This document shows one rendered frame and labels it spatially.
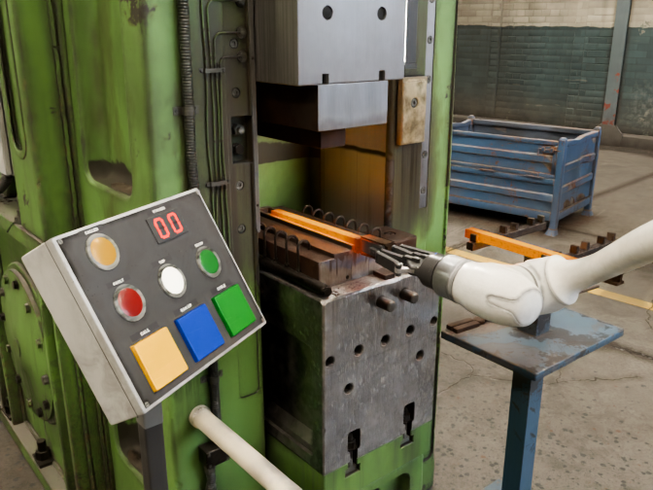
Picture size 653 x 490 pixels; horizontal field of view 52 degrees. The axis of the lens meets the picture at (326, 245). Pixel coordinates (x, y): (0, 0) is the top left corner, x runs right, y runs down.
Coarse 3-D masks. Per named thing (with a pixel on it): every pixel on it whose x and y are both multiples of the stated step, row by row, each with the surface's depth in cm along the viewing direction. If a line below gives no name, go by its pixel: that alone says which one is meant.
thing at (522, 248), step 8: (472, 232) 172; (480, 232) 171; (488, 232) 171; (480, 240) 170; (488, 240) 168; (496, 240) 166; (504, 240) 164; (512, 240) 164; (504, 248) 165; (512, 248) 163; (520, 248) 161; (528, 248) 159; (536, 248) 159; (528, 256) 160; (536, 256) 158; (568, 256) 153; (608, 280) 144; (616, 280) 143
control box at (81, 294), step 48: (192, 192) 120; (48, 240) 93; (144, 240) 107; (192, 240) 116; (48, 288) 96; (96, 288) 96; (144, 288) 103; (192, 288) 111; (240, 288) 121; (96, 336) 94; (144, 336) 100; (240, 336) 116; (96, 384) 97; (144, 384) 96
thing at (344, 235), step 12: (288, 216) 174; (300, 216) 174; (312, 228) 167; (324, 228) 163; (336, 228) 163; (348, 240) 157; (360, 240) 153; (372, 240) 150; (384, 240) 150; (360, 252) 154
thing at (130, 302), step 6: (126, 288) 100; (120, 294) 99; (126, 294) 99; (132, 294) 100; (138, 294) 101; (120, 300) 98; (126, 300) 99; (132, 300) 100; (138, 300) 101; (120, 306) 98; (126, 306) 98; (132, 306) 99; (138, 306) 100; (126, 312) 98; (132, 312) 99; (138, 312) 100
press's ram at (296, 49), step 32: (256, 0) 139; (288, 0) 131; (320, 0) 132; (352, 0) 137; (384, 0) 142; (256, 32) 141; (288, 32) 133; (320, 32) 134; (352, 32) 139; (384, 32) 145; (256, 64) 144; (288, 64) 135; (320, 64) 136; (352, 64) 141; (384, 64) 147
